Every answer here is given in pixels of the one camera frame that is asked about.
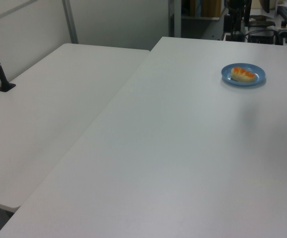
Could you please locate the brown flat object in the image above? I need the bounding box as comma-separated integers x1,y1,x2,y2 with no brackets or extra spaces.
248,14,276,27

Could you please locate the orange glazed bread roll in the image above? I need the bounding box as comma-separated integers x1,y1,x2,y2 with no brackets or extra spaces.
230,66,256,83

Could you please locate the blue round plate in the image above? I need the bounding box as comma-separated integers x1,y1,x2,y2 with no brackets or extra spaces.
220,63,267,87

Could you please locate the grey partition frame post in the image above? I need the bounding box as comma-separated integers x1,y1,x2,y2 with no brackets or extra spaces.
62,0,79,45

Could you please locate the black electronics box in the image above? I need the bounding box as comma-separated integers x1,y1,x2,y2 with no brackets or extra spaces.
247,29,276,46

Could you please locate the grey metal rack post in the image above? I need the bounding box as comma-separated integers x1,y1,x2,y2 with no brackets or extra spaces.
168,0,183,38

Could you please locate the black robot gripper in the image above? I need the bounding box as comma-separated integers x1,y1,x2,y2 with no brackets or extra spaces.
223,0,245,33

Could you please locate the wooden board panel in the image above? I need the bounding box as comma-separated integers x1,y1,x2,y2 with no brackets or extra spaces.
189,0,221,18

